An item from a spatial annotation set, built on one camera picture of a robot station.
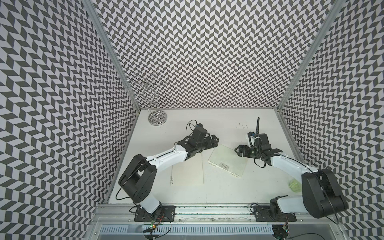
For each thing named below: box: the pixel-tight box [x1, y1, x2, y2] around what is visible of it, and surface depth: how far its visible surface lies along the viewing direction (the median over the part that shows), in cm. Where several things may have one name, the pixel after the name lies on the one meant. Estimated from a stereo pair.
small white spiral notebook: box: [208, 144, 249, 179], surface depth 91 cm
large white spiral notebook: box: [170, 153, 204, 186], surface depth 88 cm
